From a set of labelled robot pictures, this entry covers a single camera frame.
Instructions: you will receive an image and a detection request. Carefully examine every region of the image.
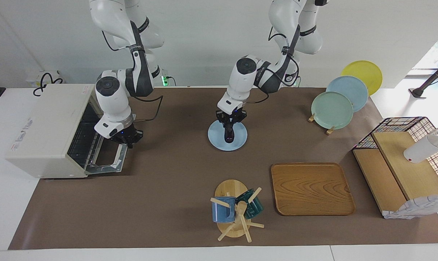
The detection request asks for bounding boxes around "white marbled cloth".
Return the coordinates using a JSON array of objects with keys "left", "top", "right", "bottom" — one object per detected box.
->
[{"left": 383, "top": 195, "right": 438, "bottom": 220}]

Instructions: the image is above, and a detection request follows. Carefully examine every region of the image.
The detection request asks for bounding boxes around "wooden mug tree stand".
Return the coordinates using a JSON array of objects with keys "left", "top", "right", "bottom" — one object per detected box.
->
[{"left": 210, "top": 179, "right": 265, "bottom": 243}]

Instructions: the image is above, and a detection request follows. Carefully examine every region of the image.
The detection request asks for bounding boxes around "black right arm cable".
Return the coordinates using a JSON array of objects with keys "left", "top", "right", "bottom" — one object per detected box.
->
[{"left": 102, "top": 31, "right": 164, "bottom": 122}]

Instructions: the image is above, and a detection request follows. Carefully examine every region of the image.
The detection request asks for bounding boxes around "light blue smooth plate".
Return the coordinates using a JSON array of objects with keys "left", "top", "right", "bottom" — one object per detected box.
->
[{"left": 326, "top": 76, "right": 368, "bottom": 112}]

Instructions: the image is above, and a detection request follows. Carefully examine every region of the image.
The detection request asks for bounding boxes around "wooden plate rack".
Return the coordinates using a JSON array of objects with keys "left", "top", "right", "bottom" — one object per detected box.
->
[{"left": 308, "top": 112, "right": 336, "bottom": 135}]

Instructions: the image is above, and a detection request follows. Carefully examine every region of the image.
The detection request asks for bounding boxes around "dark green mug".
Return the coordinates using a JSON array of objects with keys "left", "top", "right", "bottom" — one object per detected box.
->
[{"left": 235, "top": 188, "right": 264, "bottom": 220}]

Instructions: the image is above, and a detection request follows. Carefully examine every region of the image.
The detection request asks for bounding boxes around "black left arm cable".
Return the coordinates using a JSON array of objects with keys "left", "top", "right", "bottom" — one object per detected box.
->
[{"left": 253, "top": 25, "right": 301, "bottom": 104}]

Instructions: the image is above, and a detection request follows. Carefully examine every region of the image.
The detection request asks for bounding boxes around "beige toaster oven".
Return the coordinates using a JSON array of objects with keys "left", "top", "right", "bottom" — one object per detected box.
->
[{"left": 6, "top": 84, "right": 107, "bottom": 179}]

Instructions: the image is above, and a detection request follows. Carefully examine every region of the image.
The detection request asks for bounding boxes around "oven wire rack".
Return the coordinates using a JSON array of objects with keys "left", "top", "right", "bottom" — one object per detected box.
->
[{"left": 68, "top": 121, "right": 103, "bottom": 168}]

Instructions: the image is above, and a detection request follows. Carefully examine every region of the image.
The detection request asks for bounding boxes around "wooden serving tray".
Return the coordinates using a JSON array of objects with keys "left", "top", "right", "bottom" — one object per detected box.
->
[{"left": 271, "top": 162, "right": 356, "bottom": 216}]

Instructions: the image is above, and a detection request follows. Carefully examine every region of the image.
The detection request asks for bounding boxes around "white bottle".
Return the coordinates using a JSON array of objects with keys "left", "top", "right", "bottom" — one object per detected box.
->
[{"left": 404, "top": 123, "right": 438, "bottom": 163}]

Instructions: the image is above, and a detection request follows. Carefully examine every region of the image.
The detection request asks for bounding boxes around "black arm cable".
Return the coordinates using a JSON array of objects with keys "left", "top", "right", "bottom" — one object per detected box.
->
[
  {"left": 253, "top": 25, "right": 301, "bottom": 104},
  {"left": 102, "top": 31, "right": 164, "bottom": 122}
]

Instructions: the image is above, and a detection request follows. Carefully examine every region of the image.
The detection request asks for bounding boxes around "white power strip with cable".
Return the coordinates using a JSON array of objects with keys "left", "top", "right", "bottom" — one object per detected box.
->
[{"left": 26, "top": 71, "right": 65, "bottom": 96}]

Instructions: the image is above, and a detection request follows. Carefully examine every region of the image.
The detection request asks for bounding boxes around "wooden shelf with wire mesh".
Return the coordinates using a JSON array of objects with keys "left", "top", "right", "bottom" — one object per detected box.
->
[{"left": 352, "top": 117, "right": 438, "bottom": 220}]

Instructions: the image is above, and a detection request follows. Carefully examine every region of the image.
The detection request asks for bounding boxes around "blue mug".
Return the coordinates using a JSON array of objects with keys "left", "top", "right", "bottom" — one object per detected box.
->
[{"left": 212, "top": 196, "right": 237, "bottom": 223}]

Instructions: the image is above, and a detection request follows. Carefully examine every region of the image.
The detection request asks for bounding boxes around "brown table mat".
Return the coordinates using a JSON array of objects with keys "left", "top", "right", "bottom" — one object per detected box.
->
[{"left": 8, "top": 87, "right": 438, "bottom": 250}]

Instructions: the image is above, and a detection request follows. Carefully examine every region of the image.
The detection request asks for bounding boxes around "pale green plate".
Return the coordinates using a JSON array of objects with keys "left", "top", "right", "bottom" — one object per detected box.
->
[{"left": 311, "top": 91, "right": 354, "bottom": 130}]

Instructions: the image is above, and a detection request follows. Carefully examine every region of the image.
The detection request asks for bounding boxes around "glass oven door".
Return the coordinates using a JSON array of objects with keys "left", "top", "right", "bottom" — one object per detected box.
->
[{"left": 84, "top": 136, "right": 129, "bottom": 175}]

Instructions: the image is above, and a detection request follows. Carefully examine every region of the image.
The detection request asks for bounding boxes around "yellow plate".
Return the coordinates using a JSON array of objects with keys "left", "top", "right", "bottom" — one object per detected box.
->
[{"left": 341, "top": 60, "right": 383, "bottom": 96}]

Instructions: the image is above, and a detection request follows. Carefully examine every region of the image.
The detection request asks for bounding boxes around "light blue ribbed plate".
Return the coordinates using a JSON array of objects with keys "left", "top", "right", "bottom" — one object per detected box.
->
[{"left": 208, "top": 120, "right": 248, "bottom": 152}]

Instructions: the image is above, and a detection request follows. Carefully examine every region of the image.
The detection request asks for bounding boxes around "black stand pole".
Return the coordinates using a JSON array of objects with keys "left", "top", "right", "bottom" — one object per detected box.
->
[{"left": 409, "top": 58, "right": 438, "bottom": 99}]

